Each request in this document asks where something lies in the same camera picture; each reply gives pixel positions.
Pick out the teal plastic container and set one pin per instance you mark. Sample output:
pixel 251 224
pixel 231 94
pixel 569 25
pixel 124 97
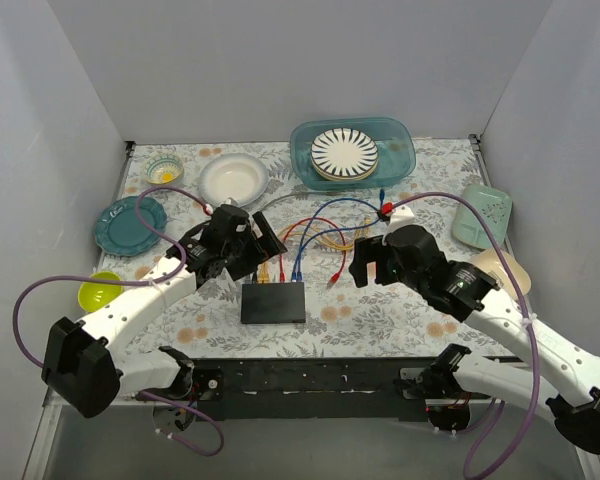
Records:
pixel 397 157

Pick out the striped blue white plate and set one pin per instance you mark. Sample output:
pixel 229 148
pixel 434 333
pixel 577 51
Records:
pixel 344 154

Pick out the floral table mat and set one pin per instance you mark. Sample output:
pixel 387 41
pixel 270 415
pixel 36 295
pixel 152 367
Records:
pixel 341 320

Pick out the white deep plate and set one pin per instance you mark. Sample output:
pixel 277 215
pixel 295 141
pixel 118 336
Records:
pixel 238 177

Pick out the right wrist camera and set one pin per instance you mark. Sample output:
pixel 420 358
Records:
pixel 395 217

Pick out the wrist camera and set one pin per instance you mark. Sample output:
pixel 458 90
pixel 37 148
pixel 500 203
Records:
pixel 225 202
pixel 395 217

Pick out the teal scalloped plate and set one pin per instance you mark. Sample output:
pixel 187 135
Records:
pixel 119 232

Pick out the lime green bowl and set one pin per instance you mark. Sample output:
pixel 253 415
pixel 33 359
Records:
pixel 93 296

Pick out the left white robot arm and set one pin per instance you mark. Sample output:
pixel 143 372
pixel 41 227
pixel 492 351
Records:
pixel 84 360

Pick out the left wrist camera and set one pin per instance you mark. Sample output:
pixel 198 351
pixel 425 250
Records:
pixel 225 202

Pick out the black network switch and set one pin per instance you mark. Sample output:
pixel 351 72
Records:
pixel 273 304

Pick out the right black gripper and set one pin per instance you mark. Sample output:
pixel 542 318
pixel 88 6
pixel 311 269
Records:
pixel 368 261

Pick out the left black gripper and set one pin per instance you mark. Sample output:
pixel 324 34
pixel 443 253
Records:
pixel 262 241

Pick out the aluminium frame rail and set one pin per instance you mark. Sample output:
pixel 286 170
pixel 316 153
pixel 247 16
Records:
pixel 44 437

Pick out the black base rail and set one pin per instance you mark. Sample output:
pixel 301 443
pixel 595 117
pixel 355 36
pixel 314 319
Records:
pixel 308 388

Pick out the mint green square tray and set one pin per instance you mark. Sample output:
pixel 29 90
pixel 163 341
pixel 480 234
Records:
pixel 494 207

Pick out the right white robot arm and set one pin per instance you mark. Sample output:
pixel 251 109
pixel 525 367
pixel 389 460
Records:
pixel 567 392

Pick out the small patterned bowl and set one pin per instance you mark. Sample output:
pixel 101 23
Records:
pixel 163 169

